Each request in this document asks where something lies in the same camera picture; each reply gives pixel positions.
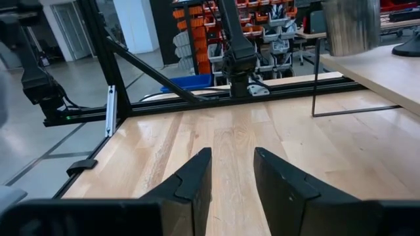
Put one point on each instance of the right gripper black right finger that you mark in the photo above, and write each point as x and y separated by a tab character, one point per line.
288	203

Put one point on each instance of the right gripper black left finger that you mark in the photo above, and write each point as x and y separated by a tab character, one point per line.
190	190

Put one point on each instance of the red storage crates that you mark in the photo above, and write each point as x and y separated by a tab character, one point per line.
400	5

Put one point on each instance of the white frame bracket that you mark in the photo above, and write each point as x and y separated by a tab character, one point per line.
111	111

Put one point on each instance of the grey door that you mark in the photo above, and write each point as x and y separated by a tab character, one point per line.
73	29

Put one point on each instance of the wooden shelf riser black legs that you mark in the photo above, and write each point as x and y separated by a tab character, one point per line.
377	75

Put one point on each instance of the blue plastic bin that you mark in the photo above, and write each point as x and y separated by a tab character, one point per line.
193	82

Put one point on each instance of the orange parts bin rack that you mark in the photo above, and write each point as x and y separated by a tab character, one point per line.
197	32

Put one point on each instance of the black aluminium table frame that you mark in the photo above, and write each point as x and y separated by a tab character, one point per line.
111	59

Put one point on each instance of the black table clamp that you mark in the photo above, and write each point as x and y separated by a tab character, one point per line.
82	166

